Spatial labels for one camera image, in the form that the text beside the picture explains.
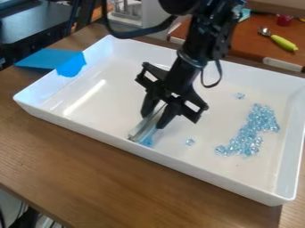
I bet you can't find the pile of blue bits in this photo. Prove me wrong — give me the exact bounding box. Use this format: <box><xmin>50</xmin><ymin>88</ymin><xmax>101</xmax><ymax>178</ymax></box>
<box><xmin>183</xmin><ymin>92</ymin><xmax>282</xmax><ymax>159</ymax></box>

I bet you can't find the white tray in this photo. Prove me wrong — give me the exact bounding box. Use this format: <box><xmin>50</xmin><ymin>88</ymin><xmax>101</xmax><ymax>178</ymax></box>
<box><xmin>12</xmin><ymin>34</ymin><xmax>305</xmax><ymax>208</ymax></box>

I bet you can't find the red toy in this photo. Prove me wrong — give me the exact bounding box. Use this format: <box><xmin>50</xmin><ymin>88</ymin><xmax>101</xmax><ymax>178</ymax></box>
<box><xmin>275</xmin><ymin>13</ymin><xmax>294</xmax><ymax>28</ymax></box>

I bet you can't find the yellow handled spoon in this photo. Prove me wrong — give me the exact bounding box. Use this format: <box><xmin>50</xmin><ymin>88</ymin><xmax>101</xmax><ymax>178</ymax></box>
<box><xmin>257</xmin><ymin>26</ymin><xmax>300</xmax><ymax>53</ymax></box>

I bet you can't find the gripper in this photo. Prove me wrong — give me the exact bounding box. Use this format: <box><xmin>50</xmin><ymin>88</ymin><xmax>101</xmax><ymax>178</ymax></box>
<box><xmin>133</xmin><ymin>56</ymin><xmax>210</xmax><ymax>130</ymax></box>

